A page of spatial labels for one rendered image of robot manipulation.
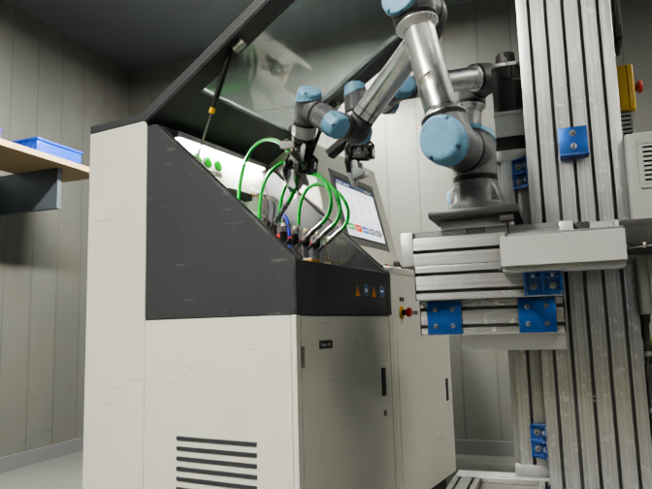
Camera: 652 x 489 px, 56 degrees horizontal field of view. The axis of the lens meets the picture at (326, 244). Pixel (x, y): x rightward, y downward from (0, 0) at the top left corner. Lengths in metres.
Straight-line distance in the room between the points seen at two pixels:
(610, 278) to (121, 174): 1.58
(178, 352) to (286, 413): 0.43
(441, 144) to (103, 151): 1.28
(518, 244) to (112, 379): 1.40
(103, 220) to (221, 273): 0.56
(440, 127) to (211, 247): 0.81
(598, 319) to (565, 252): 0.35
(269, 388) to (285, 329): 0.18
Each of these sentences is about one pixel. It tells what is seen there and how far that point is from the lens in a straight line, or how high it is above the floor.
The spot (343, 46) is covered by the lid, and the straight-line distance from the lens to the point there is 2.38.
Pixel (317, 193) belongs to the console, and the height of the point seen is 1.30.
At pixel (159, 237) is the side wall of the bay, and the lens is 2.08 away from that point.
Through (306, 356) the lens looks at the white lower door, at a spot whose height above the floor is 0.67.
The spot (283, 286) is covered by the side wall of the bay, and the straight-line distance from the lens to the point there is 1.77.
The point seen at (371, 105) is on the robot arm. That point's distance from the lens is 1.88.
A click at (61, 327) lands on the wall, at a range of 4.27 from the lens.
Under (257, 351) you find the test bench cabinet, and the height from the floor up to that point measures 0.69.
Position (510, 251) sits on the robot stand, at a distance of 1.47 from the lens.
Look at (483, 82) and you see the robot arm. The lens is 2.26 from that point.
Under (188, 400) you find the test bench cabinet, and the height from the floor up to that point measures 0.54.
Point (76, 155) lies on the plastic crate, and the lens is 3.77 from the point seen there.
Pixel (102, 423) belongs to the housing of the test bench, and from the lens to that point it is 2.26.
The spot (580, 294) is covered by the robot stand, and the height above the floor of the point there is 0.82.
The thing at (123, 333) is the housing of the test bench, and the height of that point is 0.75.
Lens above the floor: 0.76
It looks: 8 degrees up
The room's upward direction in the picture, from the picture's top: 2 degrees counter-clockwise
